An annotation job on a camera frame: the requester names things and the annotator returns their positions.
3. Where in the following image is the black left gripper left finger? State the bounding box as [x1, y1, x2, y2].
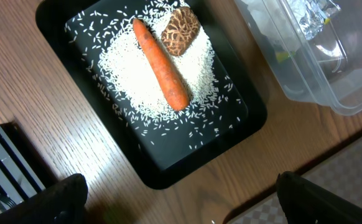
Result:
[0, 174, 88, 224]

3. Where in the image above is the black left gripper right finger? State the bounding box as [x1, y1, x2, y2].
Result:
[276, 171, 362, 224]

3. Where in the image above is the orange carrot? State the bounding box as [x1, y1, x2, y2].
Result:
[132, 18, 189, 111]

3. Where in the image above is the white rice pile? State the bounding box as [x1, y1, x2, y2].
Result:
[63, 0, 243, 150]

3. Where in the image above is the white tissue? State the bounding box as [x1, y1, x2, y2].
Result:
[238, 0, 301, 52]

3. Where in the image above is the green snack wrapper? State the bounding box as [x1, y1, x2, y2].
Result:
[274, 0, 340, 63]

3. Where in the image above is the brown food scrap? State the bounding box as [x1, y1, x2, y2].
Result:
[161, 6, 200, 57]

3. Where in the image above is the black waste tray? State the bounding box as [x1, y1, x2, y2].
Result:
[35, 0, 267, 190]

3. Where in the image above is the brown serving tray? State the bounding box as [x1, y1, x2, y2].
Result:
[223, 124, 362, 224]

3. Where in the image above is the clear plastic bin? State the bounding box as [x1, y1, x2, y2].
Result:
[236, 0, 362, 116]

